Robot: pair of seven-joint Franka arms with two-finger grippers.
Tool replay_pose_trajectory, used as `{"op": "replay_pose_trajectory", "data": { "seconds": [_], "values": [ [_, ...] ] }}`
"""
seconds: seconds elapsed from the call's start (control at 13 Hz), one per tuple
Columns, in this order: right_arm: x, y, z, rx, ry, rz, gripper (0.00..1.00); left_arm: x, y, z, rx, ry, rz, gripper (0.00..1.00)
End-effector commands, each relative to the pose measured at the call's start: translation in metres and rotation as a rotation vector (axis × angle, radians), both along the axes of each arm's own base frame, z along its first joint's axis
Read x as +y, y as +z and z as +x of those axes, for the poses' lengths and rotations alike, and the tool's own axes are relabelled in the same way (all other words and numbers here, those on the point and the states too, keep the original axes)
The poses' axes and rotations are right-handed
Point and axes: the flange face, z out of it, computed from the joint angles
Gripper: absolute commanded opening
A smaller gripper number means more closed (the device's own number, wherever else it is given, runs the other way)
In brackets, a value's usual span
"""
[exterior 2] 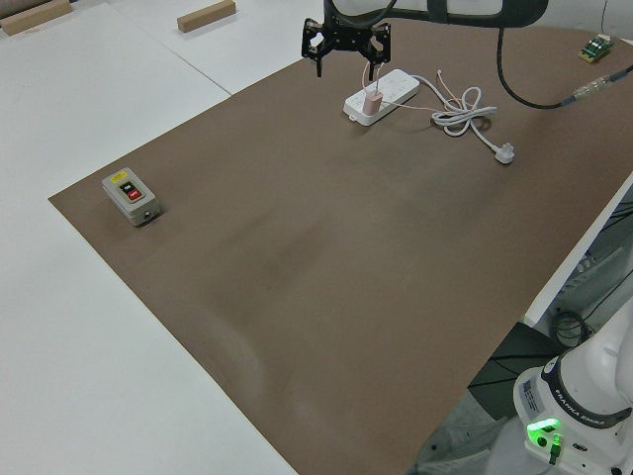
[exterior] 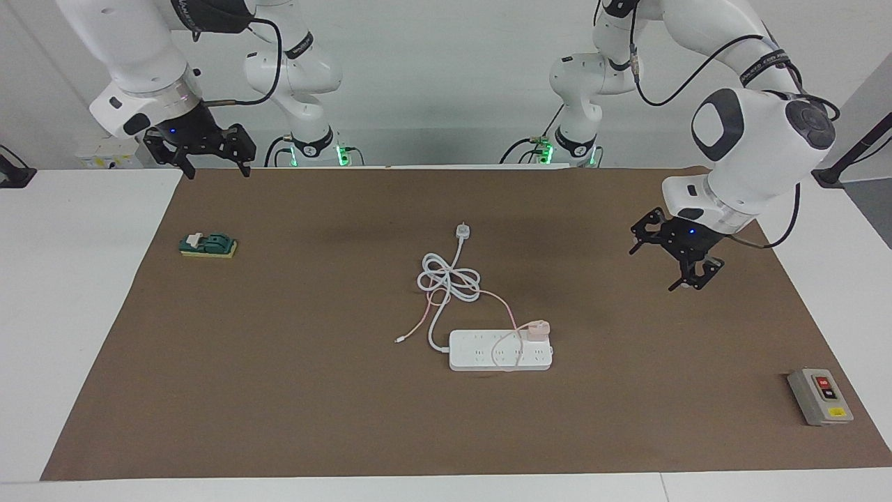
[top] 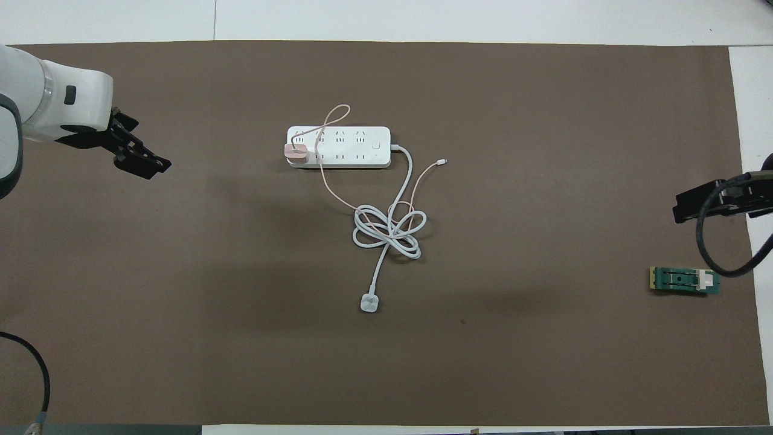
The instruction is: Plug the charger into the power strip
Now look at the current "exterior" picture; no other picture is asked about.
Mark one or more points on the white wall socket box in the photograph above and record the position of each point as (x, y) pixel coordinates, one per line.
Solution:
(104, 159)

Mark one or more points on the pink charger plug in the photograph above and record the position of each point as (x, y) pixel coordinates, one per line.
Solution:
(536, 329)

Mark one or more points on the white power strip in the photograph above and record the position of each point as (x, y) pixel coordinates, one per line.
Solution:
(474, 355)

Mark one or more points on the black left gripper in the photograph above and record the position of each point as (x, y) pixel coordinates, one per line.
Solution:
(690, 238)

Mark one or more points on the black clamp stand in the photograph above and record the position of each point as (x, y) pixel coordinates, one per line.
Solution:
(14, 178)
(829, 176)

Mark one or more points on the green knife switch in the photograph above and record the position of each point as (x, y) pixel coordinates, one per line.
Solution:
(212, 244)

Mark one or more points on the grey on-off switch box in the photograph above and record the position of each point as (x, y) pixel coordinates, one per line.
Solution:
(822, 397)

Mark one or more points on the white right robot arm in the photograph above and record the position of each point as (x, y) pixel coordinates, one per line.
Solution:
(132, 49)

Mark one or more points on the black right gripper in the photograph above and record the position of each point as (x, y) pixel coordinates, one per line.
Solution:
(189, 132)

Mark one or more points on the brown table mat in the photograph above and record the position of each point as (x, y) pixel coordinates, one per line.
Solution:
(279, 418)

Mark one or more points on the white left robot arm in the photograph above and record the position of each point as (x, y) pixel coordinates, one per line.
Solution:
(759, 153)

